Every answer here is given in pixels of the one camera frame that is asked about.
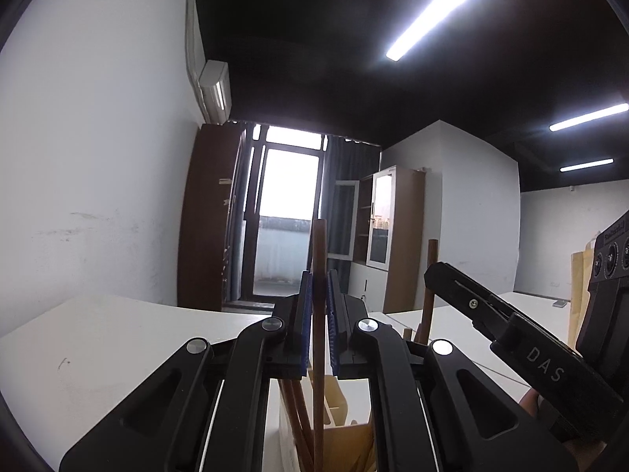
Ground cream slotted utensil holder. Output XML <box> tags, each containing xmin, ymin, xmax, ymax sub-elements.
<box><xmin>268</xmin><ymin>372</ymin><xmax>377</xmax><ymax>472</ymax></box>

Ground glass balcony door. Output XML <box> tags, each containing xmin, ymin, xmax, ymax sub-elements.
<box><xmin>245</xmin><ymin>125</ymin><xmax>326</xmax><ymax>306</ymax></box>

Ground person's right hand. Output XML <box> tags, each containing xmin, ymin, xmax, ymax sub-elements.
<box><xmin>520</xmin><ymin>387</ymin><xmax>541</xmax><ymax>416</ymax></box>

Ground white air conditioner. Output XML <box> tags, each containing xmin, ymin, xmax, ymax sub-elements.
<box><xmin>198</xmin><ymin>59</ymin><xmax>233</xmax><ymax>125</ymax></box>

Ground white wall conduit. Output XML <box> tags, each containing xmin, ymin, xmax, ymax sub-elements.
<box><xmin>181</xmin><ymin>0</ymin><xmax>207</xmax><ymax>124</ymax></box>

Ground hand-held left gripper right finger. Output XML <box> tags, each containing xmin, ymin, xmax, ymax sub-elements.
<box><xmin>327</xmin><ymin>269</ymin><xmax>576</xmax><ymax>472</ymax></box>

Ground wooden glass-door cabinet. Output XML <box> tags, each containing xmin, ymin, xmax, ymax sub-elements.
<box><xmin>334</xmin><ymin>166</ymin><xmax>426</xmax><ymax>314</ymax></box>

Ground long ceiling strip light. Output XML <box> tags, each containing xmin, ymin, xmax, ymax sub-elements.
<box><xmin>386</xmin><ymin>0</ymin><xmax>497</xmax><ymax>62</ymax></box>

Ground tall brown cabinet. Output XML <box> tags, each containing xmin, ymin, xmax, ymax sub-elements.
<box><xmin>177</xmin><ymin>123</ymin><xmax>247</xmax><ymax>313</ymax></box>

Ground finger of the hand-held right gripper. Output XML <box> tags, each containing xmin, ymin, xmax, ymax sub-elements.
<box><xmin>423</xmin><ymin>262</ymin><xmax>518</xmax><ymax>344</ymax></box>

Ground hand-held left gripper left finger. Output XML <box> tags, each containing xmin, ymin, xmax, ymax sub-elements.
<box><xmin>59</xmin><ymin>270</ymin><xmax>314</xmax><ymax>472</ymax></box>

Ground dark curtain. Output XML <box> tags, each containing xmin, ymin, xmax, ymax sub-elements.
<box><xmin>322</xmin><ymin>135</ymin><xmax>383</xmax><ymax>262</ymax></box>

